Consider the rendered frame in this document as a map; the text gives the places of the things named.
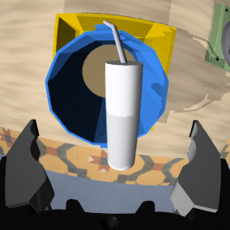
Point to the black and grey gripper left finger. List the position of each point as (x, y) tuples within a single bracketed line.
[(25, 188)]

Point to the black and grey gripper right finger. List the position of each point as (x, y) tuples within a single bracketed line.
[(202, 190)]

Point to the yellow square tray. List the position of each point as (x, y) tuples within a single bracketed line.
[(158, 36)]

